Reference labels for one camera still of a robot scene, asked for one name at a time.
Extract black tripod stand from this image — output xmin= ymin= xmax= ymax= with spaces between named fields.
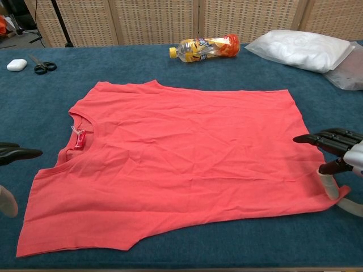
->
xmin=50 ymin=0 xmax=74 ymax=48

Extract left black grey robot hand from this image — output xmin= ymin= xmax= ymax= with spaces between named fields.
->
xmin=0 ymin=142 xmax=43 ymax=218

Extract clear plastic bag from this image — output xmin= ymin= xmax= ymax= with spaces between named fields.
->
xmin=323 ymin=41 xmax=363 ymax=91

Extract white garment in plastic bag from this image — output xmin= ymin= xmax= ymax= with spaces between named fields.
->
xmin=244 ymin=29 xmax=356 ymax=74

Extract woven wicker folding screen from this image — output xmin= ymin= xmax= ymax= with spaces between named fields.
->
xmin=24 ymin=0 xmax=363 ymax=48

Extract white earbuds case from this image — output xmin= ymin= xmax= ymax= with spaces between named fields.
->
xmin=6 ymin=58 xmax=28 ymax=72

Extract orange drink plastic bottle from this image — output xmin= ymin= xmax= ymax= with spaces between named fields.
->
xmin=169 ymin=33 xmax=241 ymax=63

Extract right black grey robot hand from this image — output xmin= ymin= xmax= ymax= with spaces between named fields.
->
xmin=292 ymin=127 xmax=363 ymax=218

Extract blue carpet table cover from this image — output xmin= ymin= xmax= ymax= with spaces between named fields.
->
xmin=0 ymin=39 xmax=363 ymax=270

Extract coral red t-shirt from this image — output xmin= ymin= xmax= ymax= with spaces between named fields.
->
xmin=16 ymin=79 xmax=352 ymax=258

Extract black handled scissors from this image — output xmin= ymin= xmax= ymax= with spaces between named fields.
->
xmin=28 ymin=54 xmax=57 ymax=75

